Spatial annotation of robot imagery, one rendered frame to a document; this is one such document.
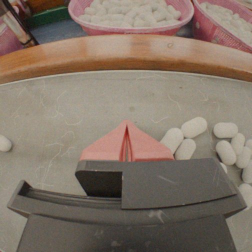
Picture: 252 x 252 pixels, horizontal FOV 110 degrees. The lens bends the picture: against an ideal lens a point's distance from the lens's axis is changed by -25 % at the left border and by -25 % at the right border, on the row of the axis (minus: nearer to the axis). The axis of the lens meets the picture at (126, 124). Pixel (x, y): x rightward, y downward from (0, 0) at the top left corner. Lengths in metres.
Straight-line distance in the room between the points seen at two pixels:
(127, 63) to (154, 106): 0.07
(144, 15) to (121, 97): 0.21
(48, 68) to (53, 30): 0.28
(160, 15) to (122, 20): 0.08
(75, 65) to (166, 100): 0.14
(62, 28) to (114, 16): 0.21
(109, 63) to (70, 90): 0.07
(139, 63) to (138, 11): 0.18
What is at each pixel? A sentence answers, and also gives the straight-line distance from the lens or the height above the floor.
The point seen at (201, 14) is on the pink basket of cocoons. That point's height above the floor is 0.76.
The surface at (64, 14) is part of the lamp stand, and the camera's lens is 0.50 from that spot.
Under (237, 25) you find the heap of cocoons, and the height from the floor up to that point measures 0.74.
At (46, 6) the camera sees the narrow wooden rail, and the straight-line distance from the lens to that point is 0.54.
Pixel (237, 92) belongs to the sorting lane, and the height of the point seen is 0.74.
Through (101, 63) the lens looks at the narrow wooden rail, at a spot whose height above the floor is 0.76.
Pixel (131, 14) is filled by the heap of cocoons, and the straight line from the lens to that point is 0.30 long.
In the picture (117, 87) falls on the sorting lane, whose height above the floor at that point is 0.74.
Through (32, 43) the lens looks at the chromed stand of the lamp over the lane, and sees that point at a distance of 0.28.
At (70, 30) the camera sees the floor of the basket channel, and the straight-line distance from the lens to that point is 0.43.
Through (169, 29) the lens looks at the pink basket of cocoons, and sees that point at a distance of 0.23.
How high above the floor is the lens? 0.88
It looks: 76 degrees down
